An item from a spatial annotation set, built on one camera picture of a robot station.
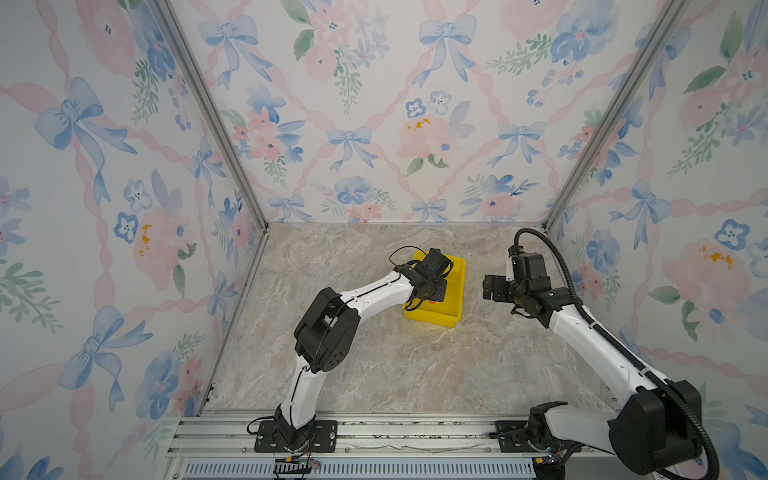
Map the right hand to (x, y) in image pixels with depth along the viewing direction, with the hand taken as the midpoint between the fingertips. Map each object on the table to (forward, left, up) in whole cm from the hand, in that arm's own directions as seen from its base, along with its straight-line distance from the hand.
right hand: (500, 281), depth 85 cm
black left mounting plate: (-37, +48, -15) cm, 63 cm away
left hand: (+2, +16, -6) cm, 17 cm away
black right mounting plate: (-36, 0, -14) cm, 39 cm away
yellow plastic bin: (-2, +13, -14) cm, 19 cm away
